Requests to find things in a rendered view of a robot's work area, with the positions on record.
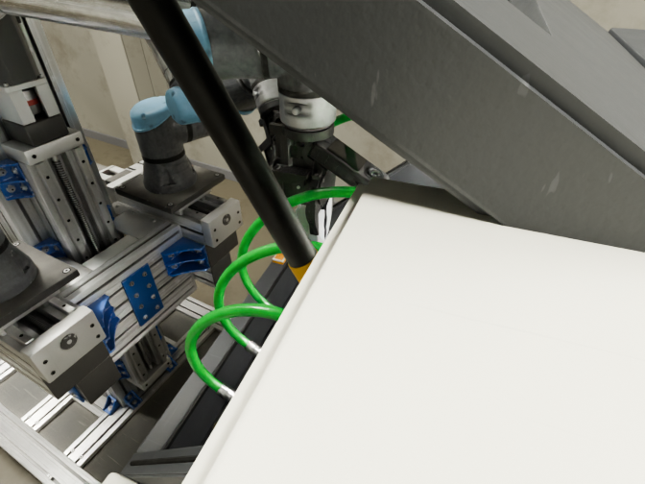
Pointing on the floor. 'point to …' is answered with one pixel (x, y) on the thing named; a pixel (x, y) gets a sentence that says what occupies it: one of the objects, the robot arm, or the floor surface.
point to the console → (443, 357)
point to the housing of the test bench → (632, 41)
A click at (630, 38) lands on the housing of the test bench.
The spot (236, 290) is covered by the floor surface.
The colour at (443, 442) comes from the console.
